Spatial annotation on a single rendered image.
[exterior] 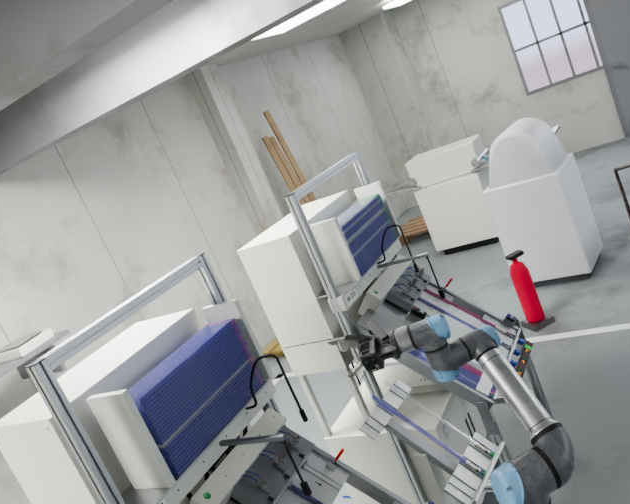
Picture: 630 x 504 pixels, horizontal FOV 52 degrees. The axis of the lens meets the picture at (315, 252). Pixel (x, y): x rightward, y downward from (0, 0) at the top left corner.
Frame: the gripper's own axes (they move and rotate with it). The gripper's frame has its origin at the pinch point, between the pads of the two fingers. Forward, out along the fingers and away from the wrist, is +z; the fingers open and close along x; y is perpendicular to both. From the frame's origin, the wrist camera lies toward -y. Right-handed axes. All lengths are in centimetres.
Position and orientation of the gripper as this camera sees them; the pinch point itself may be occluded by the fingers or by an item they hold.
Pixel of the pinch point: (337, 358)
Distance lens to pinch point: 203.7
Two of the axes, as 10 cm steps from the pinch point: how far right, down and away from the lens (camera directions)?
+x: 4.5, 7.6, 4.7
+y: -0.3, 5.4, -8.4
